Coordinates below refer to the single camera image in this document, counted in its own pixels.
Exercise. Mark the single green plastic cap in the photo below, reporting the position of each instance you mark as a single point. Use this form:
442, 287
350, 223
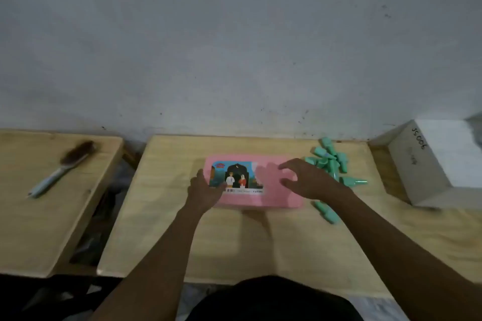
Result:
327, 212

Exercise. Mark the person's black clothing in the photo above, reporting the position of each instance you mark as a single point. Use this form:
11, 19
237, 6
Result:
275, 300

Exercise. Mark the person's right hand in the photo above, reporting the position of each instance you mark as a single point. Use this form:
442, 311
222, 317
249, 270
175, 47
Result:
314, 181

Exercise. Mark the pile of green plastic caps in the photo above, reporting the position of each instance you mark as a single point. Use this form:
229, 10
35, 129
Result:
333, 164

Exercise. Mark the person's left thumb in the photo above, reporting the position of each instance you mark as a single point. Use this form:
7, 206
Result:
219, 190

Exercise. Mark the person's right thumb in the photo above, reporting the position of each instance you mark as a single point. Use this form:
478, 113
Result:
290, 182

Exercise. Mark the person's right forearm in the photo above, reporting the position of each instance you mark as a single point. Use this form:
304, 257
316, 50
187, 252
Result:
399, 256

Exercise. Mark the person's left hand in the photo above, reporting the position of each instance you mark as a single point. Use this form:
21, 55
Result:
201, 194

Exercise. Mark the pink box with picture label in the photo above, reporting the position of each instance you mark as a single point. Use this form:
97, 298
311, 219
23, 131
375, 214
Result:
263, 189

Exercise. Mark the person's left forearm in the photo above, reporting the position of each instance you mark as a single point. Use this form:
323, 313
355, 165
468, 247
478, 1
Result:
150, 268

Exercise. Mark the white cardboard box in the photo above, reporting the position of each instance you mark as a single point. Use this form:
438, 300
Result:
436, 162

